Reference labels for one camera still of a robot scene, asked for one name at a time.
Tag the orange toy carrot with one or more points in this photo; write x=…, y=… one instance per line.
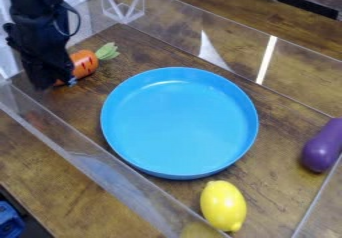
x=86, y=60

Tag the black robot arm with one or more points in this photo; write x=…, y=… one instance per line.
x=36, y=8

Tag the purple toy eggplant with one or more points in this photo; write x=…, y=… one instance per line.
x=322, y=149

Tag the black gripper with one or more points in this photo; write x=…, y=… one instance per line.
x=39, y=38

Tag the clear acrylic enclosure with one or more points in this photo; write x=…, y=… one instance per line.
x=281, y=53

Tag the blue object at corner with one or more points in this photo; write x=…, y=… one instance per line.
x=11, y=222

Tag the blue round plate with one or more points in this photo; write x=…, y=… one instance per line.
x=179, y=122

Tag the yellow toy lemon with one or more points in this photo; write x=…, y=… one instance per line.
x=223, y=206

